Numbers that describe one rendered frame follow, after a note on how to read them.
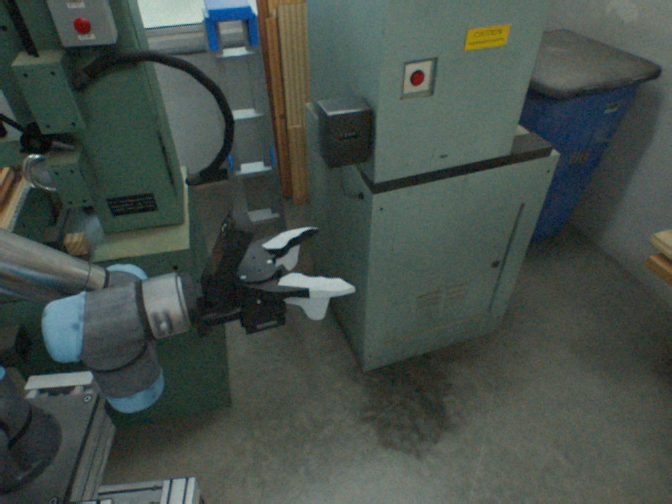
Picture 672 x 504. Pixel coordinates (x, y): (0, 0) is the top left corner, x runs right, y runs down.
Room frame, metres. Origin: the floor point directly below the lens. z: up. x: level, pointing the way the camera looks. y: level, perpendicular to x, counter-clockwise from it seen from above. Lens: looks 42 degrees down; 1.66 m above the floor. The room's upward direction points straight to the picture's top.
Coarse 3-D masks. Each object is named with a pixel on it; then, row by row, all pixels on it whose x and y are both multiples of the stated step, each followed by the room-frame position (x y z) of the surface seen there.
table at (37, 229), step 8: (48, 200) 1.11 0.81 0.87; (40, 208) 1.05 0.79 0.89; (48, 208) 1.09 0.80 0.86; (40, 216) 1.03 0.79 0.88; (48, 216) 1.07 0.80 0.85; (32, 224) 0.97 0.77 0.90; (40, 224) 1.01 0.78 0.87; (32, 232) 0.95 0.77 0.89; (40, 232) 0.99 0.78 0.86; (40, 240) 0.97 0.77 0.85
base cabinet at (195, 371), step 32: (0, 320) 0.87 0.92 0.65; (32, 320) 0.88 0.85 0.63; (32, 352) 0.87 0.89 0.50; (160, 352) 0.95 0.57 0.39; (192, 352) 0.97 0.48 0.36; (224, 352) 1.16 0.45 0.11; (192, 384) 0.97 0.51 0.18; (224, 384) 0.99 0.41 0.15; (128, 416) 0.91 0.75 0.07; (160, 416) 0.93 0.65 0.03
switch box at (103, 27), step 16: (48, 0) 1.01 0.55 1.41; (64, 0) 1.01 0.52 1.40; (80, 0) 1.02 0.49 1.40; (96, 0) 1.03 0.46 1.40; (64, 16) 1.01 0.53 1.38; (80, 16) 1.02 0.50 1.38; (96, 16) 1.03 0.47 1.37; (112, 16) 1.08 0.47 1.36; (64, 32) 1.01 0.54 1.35; (96, 32) 1.02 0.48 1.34; (112, 32) 1.03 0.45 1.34
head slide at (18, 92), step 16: (0, 0) 1.08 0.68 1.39; (0, 16) 1.08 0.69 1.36; (0, 32) 1.07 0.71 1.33; (0, 48) 1.07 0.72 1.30; (16, 48) 1.08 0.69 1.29; (0, 64) 1.07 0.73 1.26; (0, 80) 1.06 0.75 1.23; (16, 80) 1.07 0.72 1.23; (16, 96) 1.07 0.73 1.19; (16, 112) 1.06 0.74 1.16; (32, 112) 1.07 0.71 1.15
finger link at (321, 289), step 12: (288, 276) 0.42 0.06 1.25; (300, 276) 0.42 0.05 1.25; (312, 288) 0.40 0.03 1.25; (324, 288) 0.40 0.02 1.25; (336, 288) 0.40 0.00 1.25; (348, 288) 0.41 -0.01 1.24; (288, 300) 0.41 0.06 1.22; (300, 300) 0.41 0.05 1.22; (312, 300) 0.40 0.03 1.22; (324, 300) 0.40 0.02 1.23; (312, 312) 0.40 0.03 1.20; (324, 312) 0.40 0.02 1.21
